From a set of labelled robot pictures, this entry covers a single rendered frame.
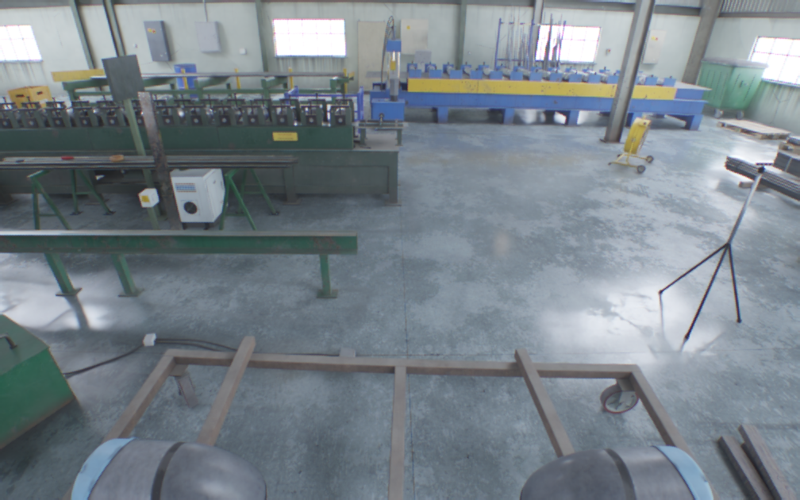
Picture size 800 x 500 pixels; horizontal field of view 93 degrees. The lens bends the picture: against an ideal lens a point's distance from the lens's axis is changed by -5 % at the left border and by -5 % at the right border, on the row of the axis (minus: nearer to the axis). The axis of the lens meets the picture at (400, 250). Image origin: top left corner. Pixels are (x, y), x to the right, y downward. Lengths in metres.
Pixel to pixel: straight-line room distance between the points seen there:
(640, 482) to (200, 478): 0.64
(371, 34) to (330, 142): 8.24
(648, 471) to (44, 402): 2.82
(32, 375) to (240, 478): 2.22
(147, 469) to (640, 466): 0.72
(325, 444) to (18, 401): 1.62
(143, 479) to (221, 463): 0.11
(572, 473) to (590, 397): 2.02
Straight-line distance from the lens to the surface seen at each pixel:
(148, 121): 3.90
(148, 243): 3.52
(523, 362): 2.27
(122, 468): 0.76
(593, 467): 0.72
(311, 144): 4.69
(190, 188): 4.53
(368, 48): 12.67
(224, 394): 2.16
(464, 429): 2.38
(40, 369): 2.88
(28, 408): 2.96
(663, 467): 0.76
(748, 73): 13.59
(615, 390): 2.57
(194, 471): 0.72
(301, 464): 2.27
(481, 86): 9.06
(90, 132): 5.67
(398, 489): 1.83
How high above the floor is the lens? 1.89
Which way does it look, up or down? 30 degrees down
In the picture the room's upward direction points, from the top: 1 degrees clockwise
